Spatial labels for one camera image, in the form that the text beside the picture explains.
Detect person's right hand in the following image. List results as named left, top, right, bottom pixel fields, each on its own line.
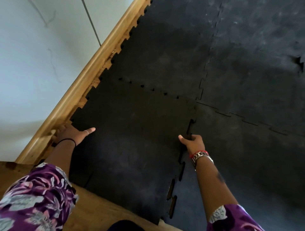
left=178, top=134, right=206, bottom=155

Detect person's left hand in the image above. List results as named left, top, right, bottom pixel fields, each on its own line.
left=51, top=124, right=96, bottom=146

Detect black interlocking foam mat tile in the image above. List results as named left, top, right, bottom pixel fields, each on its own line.
left=164, top=102, right=305, bottom=231
left=69, top=76, right=199, bottom=225
left=196, top=0, right=305, bottom=144
left=98, top=0, right=224, bottom=102

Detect person's left forearm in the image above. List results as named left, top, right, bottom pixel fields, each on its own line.
left=44, top=140, right=77, bottom=184

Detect person's right forearm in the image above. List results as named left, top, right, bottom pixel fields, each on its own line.
left=194, top=156, right=239, bottom=220

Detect black wrist band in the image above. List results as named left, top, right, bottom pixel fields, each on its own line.
left=56, top=138, right=77, bottom=147

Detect silver metal wristwatch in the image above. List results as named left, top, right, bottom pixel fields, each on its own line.
left=191, top=152, right=214, bottom=170

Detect wooden baseboard moulding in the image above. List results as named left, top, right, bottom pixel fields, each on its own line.
left=15, top=0, right=153, bottom=165

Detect purple floral left sleeve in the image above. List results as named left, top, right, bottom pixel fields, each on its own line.
left=0, top=163, right=79, bottom=231

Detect purple floral sleeve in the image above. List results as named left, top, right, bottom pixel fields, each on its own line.
left=0, top=163, right=79, bottom=231
left=206, top=204, right=265, bottom=231

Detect purple floral right sleeve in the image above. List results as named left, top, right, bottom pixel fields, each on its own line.
left=206, top=204, right=265, bottom=231

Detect black trousers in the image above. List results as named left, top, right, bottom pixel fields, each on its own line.
left=110, top=220, right=146, bottom=231

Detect red bracelet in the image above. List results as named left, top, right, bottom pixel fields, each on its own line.
left=189, top=150, right=209, bottom=159

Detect grey wall cable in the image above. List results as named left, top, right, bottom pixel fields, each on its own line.
left=81, top=0, right=102, bottom=46

